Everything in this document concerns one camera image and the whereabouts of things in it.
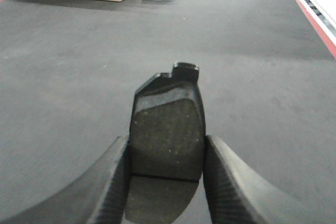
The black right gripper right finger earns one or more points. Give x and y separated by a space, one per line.
236 193

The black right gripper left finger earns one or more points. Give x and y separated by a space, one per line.
99 195

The brake pad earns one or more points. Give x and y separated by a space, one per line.
166 145

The black conveyor belt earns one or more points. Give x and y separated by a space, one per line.
69 70

